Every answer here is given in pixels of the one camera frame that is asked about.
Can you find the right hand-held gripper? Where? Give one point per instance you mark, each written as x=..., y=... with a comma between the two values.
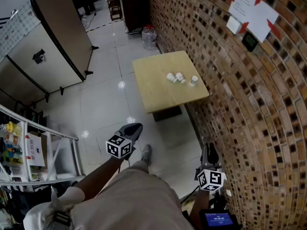
x=212, y=178

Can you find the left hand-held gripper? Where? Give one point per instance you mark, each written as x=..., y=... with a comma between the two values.
x=118, y=147

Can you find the white paper cup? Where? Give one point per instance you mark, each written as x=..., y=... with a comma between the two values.
x=180, y=77
x=171, y=77
x=193, y=81

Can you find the person's left forearm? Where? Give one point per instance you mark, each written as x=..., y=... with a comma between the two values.
x=100, y=176

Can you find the person's right forearm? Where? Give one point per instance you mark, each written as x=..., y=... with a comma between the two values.
x=199, y=205

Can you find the person's grey shoe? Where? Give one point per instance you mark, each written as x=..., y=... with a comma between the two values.
x=146, y=153

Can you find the person's beige trousers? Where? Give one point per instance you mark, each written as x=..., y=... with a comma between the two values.
x=139, y=168

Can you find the black device blue screen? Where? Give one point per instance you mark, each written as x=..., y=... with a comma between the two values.
x=219, y=219

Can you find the person's white shirt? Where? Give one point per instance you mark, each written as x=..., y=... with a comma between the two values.
x=124, y=200

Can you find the white metal shelf rack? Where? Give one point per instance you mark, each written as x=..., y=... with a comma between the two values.
x=51, y=138

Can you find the clear water jug red cap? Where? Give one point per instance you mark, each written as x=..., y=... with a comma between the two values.
x=149, y=38

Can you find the white sign red print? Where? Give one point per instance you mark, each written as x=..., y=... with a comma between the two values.
x=35, y=150

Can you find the small black birdhouse box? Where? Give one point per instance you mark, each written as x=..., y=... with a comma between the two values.
x=38, y=56

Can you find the pile of colourful small items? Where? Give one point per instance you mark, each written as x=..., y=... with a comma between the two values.
x=12, y=142

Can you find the dark cabinet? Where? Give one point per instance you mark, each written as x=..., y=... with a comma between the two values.
x=134, y=8

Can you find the small wooden rack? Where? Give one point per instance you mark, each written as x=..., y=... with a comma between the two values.
x=114, y=6

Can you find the brown partition panel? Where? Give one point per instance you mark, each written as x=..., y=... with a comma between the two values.
x=62, y=23

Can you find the blank white paper sheet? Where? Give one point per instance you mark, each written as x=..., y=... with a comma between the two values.
x=262, y=20

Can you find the patterned white sheet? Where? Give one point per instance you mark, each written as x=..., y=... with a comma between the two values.
x=16, y=30

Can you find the white paper notice with text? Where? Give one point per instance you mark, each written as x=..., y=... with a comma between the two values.
x=242, y=1

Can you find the black wall display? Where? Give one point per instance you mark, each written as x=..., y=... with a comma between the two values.
x=250, y=41

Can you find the white wall switch box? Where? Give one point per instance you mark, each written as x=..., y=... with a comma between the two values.
x=233, y=25

